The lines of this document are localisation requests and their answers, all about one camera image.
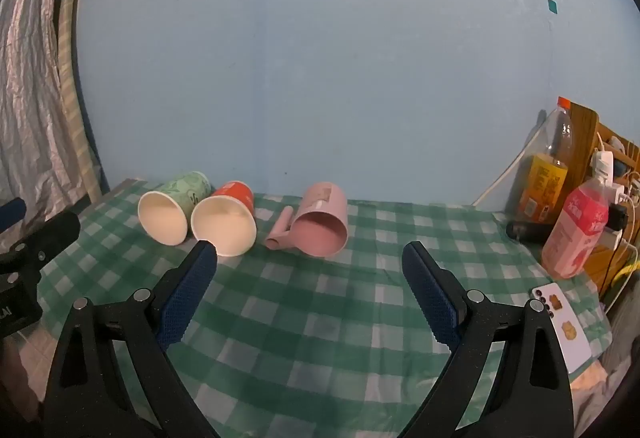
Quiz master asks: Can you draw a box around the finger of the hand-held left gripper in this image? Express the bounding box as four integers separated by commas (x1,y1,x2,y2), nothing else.
0,197,27,233
0,211,82,289

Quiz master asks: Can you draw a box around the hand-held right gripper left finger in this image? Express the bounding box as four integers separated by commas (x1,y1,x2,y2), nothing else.
42,241,219,438

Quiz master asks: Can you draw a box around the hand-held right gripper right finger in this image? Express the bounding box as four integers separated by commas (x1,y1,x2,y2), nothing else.
401,241,575,438

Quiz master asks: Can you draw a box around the red paper cup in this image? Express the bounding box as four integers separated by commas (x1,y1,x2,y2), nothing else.
190,181,258,258

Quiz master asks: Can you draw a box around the green paper cup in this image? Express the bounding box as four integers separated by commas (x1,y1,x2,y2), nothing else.
137,171,212,247

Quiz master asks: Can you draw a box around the pink plastic cup with handle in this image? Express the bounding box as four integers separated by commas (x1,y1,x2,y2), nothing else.
264,182,349,260

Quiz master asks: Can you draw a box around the silver grey curtain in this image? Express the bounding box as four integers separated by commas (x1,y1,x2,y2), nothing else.
0,0,108,219

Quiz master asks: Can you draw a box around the black cylinder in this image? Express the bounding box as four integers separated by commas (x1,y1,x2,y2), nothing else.
506,219,553,247

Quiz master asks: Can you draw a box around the green white checked tablecloth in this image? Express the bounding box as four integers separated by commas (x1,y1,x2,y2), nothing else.
15,177,614,438

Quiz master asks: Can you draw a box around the white phone with stickers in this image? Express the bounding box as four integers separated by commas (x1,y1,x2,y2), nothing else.
531,282,594,375

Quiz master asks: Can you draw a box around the pink drink bottle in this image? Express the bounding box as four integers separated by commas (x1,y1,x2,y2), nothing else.
541,174,612,280

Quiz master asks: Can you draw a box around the orange juice bottle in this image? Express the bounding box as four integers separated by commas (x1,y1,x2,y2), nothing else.
515,97,576,225

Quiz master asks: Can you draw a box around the white power strip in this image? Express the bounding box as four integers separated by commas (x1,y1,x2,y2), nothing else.
601,182,632,251

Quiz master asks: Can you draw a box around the striped rolled mat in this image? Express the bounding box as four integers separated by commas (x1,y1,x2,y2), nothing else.
55,0,104,205

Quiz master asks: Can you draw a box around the black charger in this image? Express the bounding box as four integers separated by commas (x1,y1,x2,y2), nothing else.
607,203,629,230

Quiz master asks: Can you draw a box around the white plug adapter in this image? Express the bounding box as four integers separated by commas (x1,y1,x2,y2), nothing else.
591,145,615,180

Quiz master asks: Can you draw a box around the wooden rack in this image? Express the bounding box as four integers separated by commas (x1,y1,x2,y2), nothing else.
567,102,640,300

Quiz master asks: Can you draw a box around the white cable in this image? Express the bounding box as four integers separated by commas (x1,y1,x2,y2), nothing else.
470,111,548,208

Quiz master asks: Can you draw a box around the yellow cable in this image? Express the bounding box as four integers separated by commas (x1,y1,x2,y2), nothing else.
606,242,640,305

